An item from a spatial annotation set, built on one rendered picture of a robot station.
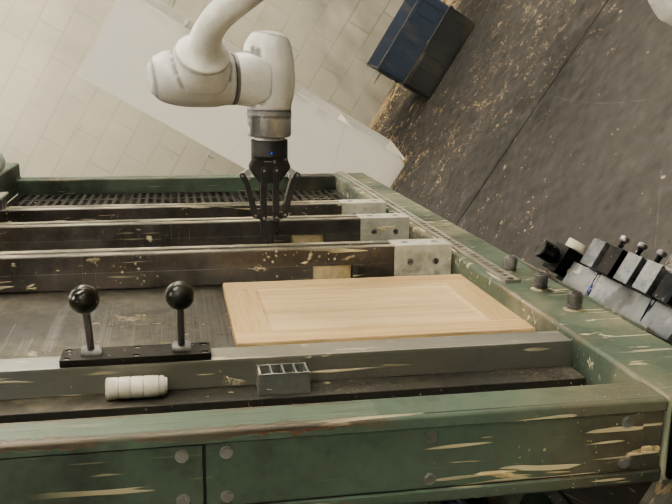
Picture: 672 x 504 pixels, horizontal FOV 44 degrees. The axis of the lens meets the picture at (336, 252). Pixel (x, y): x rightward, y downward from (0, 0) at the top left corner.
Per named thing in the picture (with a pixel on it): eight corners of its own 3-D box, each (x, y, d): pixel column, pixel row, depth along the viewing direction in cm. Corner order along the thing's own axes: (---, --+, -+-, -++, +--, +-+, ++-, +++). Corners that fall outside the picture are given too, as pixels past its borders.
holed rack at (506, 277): (520, 282, 153) (520, 279, 153) (505, 283, 153) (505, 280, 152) (343, 172, 311) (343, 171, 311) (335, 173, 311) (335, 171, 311)
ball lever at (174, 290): (196, 363, 115) (195, 294, 106) (168, 365, 114) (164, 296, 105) (195, 343, 118) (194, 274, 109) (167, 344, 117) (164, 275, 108)
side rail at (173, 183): (335, 205, 305) (335, 175, 303) (18, 212, 285) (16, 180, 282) (331, 202, 313) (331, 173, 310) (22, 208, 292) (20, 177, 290)
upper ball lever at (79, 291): (106, 368, 113) (97, 298, 104) (76, 370, 112) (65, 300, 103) (107, 347, 116) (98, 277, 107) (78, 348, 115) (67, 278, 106)
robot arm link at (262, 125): (244, 108, 173) (245, 137, 174) (248, 111, 164) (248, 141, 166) (288, 109, 175) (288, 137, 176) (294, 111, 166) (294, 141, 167)
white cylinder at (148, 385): (105, 403, 109) (167, 400, 110) (104, 382, 108) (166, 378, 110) (107, 395, 112) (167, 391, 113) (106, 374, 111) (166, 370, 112)
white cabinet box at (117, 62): (407, 161, 547) (121, -11, 492) (360, 233, 560) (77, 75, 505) (391, 141, 604) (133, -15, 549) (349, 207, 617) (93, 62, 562)
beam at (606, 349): (750, 475, 104) (761, 392, 102) (662, 483, 102) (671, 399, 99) (362, 201, 315) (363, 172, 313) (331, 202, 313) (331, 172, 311)
